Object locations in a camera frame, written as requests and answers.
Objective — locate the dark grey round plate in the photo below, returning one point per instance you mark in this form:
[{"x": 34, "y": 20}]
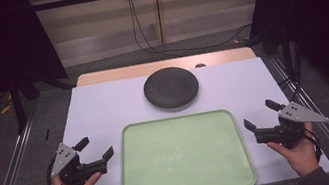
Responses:
[{"x": 171, "y": 88}]

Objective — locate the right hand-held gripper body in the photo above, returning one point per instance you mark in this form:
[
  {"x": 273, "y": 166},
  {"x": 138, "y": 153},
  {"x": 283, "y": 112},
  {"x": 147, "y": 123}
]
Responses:
[{"x": 296, "y": 114}]

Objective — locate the person's right hand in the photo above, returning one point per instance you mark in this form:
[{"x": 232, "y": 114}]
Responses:
[{"x": 300, "y": 157}]

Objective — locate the small black stick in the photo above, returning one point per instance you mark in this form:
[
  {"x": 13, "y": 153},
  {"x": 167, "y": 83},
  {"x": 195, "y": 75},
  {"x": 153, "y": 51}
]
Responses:
[{"x": 47, "y": 134}]

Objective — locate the white table sheet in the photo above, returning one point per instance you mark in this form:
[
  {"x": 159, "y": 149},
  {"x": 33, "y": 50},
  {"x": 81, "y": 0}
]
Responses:
[{"x": 94, "y": 111}]

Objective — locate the small dark round knob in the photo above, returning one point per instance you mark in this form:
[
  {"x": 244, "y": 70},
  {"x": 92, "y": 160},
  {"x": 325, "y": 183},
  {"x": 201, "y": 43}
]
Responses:
[{"x": 200, "y": 65}]

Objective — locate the black metal stand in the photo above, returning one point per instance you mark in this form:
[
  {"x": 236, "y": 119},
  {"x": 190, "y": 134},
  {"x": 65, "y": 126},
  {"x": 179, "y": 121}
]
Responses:
[{"x": 17, "y": 103}]

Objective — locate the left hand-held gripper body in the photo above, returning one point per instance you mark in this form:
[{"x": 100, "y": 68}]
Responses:
[{"x": 63, "y": 158}]

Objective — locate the light green tray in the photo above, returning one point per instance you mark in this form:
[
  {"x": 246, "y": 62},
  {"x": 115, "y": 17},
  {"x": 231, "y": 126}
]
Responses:
[{"x": 183, "y": 158}]

